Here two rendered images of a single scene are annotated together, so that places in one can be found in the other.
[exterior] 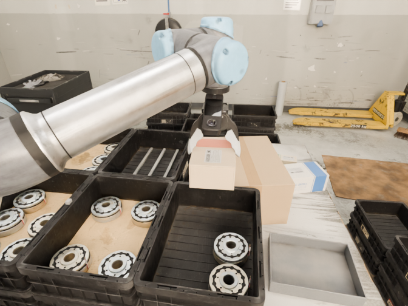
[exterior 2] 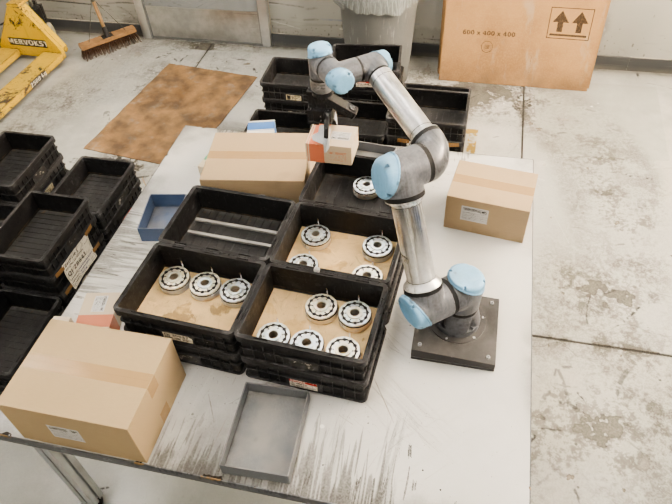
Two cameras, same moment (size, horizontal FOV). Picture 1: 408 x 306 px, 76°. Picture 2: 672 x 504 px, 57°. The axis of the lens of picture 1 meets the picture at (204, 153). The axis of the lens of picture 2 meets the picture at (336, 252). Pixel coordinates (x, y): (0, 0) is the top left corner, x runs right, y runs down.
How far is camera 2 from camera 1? 1.96 m
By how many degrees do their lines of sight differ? 62
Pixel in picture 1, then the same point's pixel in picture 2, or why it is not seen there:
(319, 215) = not seen: hidden behind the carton
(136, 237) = (342, 245)
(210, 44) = (380, 58)
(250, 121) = (32, 173)
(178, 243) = not seen: hidden behind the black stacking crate
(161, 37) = (347, 74)
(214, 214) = (322, 196)
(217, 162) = (350, 134)
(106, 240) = (342, 265)
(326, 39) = not seen: outside the picture
